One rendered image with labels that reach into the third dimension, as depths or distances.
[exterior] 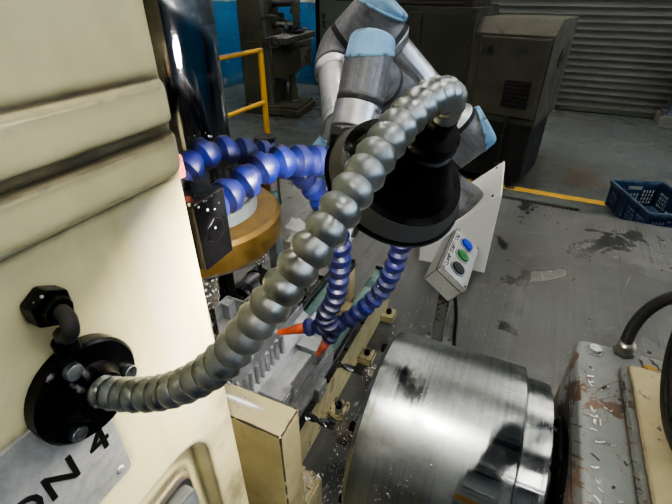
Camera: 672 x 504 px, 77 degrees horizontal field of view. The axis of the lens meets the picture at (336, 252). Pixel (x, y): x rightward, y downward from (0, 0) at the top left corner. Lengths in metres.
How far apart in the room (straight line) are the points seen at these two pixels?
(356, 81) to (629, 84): 6.81
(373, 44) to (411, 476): 0.58
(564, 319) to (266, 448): 0.94
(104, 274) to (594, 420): 0.48
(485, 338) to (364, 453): 0.68
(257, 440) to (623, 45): 7.08
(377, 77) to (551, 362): 0.77
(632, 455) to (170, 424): 0.43
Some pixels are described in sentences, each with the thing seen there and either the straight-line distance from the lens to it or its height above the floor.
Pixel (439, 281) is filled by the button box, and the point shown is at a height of 1.05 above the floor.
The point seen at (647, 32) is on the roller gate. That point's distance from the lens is 7.31.
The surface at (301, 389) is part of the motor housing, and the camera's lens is 0.66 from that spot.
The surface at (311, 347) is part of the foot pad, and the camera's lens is 0.66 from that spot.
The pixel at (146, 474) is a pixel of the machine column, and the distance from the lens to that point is 0.25.
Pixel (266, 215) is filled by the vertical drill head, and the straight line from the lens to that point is 0.46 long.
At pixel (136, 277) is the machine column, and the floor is 1.44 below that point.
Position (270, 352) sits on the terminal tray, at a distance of 0.62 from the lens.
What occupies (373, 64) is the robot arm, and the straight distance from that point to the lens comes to 0.69.
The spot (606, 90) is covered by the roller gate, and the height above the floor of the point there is 0.31.
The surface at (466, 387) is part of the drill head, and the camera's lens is 0.51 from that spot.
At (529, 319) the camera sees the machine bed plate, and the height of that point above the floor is 0.80.
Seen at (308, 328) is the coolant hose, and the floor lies 1.20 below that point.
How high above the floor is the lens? 1.54
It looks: 32 degrees down
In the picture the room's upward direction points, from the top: straight up
